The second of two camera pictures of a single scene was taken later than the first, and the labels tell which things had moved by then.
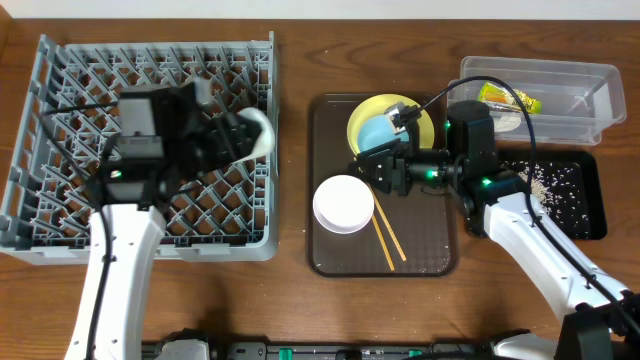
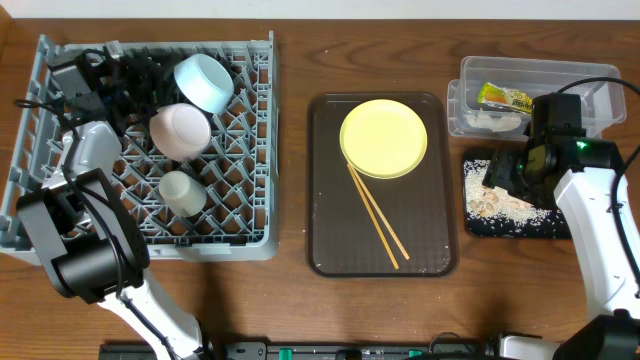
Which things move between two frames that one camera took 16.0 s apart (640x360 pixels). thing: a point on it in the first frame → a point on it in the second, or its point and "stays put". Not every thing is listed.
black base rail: x=200 y=349 stays put
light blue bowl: x=377 y=130 → x=205 y=82
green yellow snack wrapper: x=498 y=96 stays put
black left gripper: x=220 y=138 → x=126 y=80
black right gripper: x=396 y=170 → x=503 y=176
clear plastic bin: x=568 y=102 stays put
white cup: x=268 y=131 → x=183 y=194
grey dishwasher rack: x=68 y=117 stays put
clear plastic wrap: x=506 y=121 stays put
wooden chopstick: x=387 y=224 stays put
